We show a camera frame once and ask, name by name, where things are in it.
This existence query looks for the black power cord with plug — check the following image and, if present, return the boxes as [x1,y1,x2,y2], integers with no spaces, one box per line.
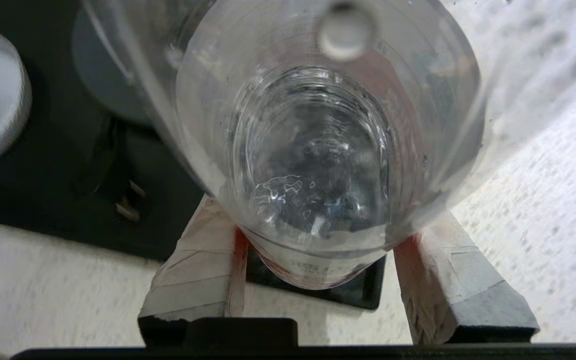
[72,115,147,224]

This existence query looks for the black cup white inside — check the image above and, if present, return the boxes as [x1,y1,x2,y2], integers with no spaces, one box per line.
[0,26,33,172]

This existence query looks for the black rectangular tray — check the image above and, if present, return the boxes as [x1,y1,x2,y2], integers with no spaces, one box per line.
[0,0,386,311]

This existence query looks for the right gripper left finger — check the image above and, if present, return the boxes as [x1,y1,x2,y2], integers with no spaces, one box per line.
[138,195,299,347]

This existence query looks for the black round kettle base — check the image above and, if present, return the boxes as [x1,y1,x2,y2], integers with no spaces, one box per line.
[71,7,154,127]

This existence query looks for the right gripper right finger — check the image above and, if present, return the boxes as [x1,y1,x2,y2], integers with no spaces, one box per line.
[393,209,540,346]

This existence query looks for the clear plastic water bottle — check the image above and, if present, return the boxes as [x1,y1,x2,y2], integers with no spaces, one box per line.
[80,0,576,291]

